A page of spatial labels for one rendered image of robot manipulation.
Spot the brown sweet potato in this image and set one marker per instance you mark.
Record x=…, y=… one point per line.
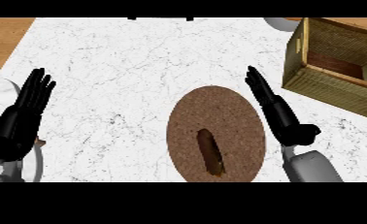
x=211, y=152

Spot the square wicker basket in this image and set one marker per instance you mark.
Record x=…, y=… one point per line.
x=330, y=66

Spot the white round bowl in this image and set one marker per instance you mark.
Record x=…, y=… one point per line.
x=283, y=23

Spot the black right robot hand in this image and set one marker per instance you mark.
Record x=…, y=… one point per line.
x=279, y=114

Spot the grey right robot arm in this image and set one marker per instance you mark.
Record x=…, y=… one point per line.
x=310, y=166

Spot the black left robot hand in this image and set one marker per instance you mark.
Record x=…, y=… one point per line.
x=23, y=114

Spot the round brown cork placemat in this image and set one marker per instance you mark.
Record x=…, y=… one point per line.
x=216, y=134

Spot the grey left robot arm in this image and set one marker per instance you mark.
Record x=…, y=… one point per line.
x=11, y=171

